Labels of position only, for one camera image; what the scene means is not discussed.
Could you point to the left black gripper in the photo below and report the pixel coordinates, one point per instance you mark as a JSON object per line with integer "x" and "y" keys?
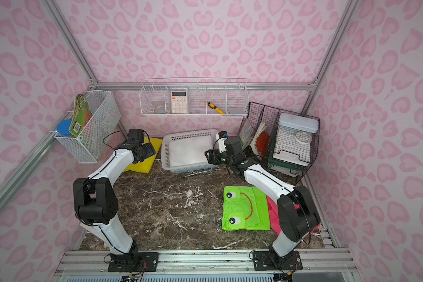
{"x": 150, "y": 150}

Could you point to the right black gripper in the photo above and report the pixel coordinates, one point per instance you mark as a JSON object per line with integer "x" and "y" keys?
{"x": 211, "y": 157}

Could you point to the yellow raincoat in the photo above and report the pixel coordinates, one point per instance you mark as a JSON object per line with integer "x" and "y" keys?
{"x": 144, "y": 166}

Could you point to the green frog raincoat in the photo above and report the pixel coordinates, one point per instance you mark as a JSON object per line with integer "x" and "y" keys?
{"x": 245, "y": 208}

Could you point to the pink raincoat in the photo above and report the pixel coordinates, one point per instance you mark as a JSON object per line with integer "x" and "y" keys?
{"x": 275, "y": 215}

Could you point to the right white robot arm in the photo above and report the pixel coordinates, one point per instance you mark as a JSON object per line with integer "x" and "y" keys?
{"x": 260, "y": 178}

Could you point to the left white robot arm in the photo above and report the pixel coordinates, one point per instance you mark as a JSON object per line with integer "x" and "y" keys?
{"x": 95, "y": 203}

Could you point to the white plastic basket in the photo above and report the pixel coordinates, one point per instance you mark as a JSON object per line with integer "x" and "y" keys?
{"x": 183, "y": 135}

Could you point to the red book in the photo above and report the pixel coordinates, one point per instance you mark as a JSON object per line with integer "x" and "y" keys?
{"x": 260, "y": 141}

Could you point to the green folder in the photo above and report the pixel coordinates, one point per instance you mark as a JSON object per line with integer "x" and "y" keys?
{"x": 246, "y": 133}

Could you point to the green zip pouch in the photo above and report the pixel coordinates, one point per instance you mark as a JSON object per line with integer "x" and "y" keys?
{"x": 286, "y": 168}

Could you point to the clear tape roll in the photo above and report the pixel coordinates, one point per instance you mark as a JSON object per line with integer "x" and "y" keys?
{"x": 160, "y": 109}

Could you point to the white flat box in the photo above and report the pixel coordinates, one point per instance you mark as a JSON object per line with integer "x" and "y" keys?
{"x": 287, "y": 149}

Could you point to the yellow utility knife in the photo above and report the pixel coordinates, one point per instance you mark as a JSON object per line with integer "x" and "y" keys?
{"x": 214, "y": 107}

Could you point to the pink calculator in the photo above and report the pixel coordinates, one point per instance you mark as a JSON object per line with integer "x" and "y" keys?
{"x": 179, "y": 102}

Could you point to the green card pack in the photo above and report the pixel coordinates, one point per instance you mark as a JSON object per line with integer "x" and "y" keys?
{"x": 81, "y": 116}

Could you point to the white tape roll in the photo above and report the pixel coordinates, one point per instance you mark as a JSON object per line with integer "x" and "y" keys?
{"x": 303, "y": 138}

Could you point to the light blue lidded box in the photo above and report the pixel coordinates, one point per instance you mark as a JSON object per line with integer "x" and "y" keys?
{"x": 301, "y": 123}

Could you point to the blue round lid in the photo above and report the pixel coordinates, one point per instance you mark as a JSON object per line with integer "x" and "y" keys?
{"x": 63, "y": 128}

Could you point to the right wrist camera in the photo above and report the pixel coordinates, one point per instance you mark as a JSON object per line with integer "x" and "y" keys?
{"x": 221, "y": 137}

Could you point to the white mesh wall basket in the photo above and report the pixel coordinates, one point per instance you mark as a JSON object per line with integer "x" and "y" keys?
{"x": 88, "y": 146}

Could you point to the black wire desk organizer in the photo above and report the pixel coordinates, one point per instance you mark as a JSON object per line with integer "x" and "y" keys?
{"x": 270, "y": 115}

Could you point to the white wire wall shelf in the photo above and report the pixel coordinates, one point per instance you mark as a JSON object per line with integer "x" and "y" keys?
{"x": 229, "y": 95}

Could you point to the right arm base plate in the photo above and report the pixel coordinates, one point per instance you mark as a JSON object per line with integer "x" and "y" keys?
{"x": 268, "y": 260}

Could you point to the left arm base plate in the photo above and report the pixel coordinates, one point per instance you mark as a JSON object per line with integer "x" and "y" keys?
{"x": 128, "y": 263}

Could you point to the aluminium rail front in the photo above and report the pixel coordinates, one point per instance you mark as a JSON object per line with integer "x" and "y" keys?
{"x": 209, "y": 265}

